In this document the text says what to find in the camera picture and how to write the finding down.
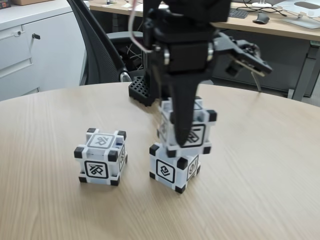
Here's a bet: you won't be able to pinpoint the white filing cabinet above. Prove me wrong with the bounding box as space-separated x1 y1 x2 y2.
0 4 87 102

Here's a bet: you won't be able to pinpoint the white round monitor base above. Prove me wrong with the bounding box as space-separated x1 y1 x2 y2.
251 0 273 8

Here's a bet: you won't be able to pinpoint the tangled cables under desk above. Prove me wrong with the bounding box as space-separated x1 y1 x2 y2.
124 42 146 72

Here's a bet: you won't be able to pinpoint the red white servo cable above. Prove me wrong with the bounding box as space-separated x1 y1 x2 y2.
128 0 154 55

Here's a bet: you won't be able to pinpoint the dark camera cable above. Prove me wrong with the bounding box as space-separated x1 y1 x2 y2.
250 71 262 94

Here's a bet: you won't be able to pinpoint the black computer keyboard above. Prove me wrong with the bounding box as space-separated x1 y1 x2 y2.
228 8 250 20

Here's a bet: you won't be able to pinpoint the wooden office desk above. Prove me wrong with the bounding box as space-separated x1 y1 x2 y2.
89 0 320 102

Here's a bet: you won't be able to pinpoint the white cube with S symbol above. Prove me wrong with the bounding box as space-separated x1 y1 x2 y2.
156 96 218 159

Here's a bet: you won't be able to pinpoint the silver laptop stand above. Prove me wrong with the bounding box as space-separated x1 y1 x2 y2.
273 0 320 30

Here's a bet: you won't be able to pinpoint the white cube with layered-diamond symbol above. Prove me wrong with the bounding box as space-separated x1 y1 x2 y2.
149 143 201 195

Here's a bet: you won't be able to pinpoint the white cube with paperclip symbol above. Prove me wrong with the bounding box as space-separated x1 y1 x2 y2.
74 127 129 187

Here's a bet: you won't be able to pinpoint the black mesh office chair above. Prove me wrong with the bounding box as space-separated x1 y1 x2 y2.
66 0 215 88

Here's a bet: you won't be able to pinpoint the dark computer mouse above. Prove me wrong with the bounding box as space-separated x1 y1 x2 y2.
252 12 271 25

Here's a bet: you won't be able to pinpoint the black gripper camera module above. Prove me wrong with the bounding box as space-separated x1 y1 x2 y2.
213 32 274 79

